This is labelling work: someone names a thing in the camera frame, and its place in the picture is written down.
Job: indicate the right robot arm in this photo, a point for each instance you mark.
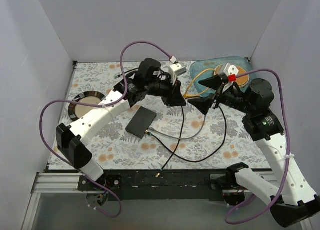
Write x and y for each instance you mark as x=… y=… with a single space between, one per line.
x=294 y=200

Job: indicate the black rimmed plate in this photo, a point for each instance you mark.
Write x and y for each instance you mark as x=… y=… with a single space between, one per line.
x=76 y=111

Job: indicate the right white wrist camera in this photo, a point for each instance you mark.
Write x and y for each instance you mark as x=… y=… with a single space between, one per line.
x=230 y=71

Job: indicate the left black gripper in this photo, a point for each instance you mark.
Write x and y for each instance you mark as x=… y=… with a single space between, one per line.
x=169 y=92

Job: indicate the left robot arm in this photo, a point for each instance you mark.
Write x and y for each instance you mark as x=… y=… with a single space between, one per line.
x=149 y=79

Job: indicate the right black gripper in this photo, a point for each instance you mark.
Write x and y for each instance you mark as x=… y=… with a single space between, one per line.
x=218 y=95

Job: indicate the aluminium frame rail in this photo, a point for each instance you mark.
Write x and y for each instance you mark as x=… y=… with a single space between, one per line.
x=60 y=182

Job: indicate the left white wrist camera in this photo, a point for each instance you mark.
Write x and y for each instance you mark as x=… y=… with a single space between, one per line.
x=176 y=70

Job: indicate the floral tablecloth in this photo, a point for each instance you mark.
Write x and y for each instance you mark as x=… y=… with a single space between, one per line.
x=181 y=138

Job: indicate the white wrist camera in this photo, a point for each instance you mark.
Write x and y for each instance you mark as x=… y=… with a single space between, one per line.
x=176 y=70
x=230 y=71

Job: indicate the teal plastic tray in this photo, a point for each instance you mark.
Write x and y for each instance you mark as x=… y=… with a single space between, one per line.
x=199 y=66

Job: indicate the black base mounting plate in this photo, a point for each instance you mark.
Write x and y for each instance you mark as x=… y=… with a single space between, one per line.
x=171 y=184

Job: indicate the black network switch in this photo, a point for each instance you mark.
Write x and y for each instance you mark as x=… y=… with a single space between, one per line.
x=140 y=122

